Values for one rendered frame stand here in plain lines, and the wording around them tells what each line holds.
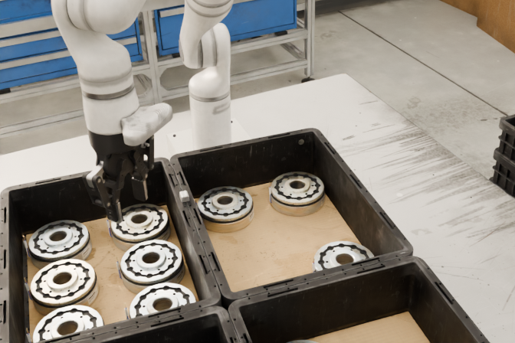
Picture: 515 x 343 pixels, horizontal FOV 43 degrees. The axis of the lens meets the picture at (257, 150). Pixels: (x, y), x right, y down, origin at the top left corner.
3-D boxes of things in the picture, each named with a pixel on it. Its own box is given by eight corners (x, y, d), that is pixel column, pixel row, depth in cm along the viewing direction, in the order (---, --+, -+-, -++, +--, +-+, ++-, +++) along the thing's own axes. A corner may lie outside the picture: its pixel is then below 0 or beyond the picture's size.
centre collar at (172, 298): (145, 298, 102) (144, 295, 101) (176, 292, 103) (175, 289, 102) (149, 321, 98) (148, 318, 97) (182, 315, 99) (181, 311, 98)
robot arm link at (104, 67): (60, 91, 88) (113, 103, 85) (35, -22, 80) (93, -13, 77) (93, 70, 94) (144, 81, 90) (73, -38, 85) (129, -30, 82)
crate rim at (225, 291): (168, 165, 125) (167, 155, 123) (316, 136, 132) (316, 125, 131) (225, 314, 92) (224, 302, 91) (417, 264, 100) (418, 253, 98)
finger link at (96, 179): (84, 169, 91) (100, 195, 95) (77, 179, 90) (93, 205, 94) (100, 174, 90) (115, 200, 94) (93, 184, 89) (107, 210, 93)
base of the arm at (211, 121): (189, 145, 162) (185, 84, 152) (226, 138, 164) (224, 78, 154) (198, 167, 154) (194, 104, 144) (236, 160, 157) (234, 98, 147)
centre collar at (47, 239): (43, 233, 116) (42, 230, 116) (71, 227, 117) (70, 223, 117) (45, 250, 112) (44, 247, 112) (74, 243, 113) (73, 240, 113)
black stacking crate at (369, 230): (175, 206, 130) (168, 158, 124) (315, 176, 137) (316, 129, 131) (230, 359, 98) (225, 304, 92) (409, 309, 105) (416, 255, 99)
